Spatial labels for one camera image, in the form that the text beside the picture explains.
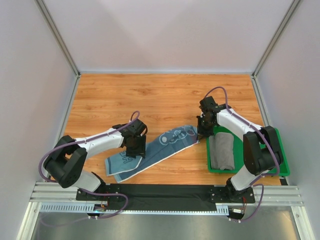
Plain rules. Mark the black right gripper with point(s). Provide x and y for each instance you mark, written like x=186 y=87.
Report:
x=203 y=128

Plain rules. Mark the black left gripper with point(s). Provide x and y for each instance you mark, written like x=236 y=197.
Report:
x=136 y=152

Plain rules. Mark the grey terry towel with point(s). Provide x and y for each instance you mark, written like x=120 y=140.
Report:
x=221 y=151

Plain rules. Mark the blue patterned towel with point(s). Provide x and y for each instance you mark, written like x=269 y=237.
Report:
x=166 y=145

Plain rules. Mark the green plastic tray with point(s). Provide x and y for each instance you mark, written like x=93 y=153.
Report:
x=260 y=151

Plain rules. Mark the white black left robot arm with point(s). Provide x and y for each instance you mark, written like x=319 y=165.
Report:
x=65 y=163

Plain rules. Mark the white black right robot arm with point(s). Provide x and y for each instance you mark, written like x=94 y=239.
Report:
x=229 y=119

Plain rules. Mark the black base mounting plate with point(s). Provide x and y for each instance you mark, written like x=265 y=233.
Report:
x=169 y=197

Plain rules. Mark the aluminium frame post right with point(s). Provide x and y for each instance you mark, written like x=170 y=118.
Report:
x=294 y=5

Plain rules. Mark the aluminium frame post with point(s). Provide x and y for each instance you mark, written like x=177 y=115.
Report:
x=44 y=10
x=294 y=5

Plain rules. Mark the aluminium front rail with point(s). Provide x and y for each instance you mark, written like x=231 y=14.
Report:
x=53 y=198

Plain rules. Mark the aluminium frame post left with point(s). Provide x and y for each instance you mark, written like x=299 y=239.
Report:
x=44 y=10

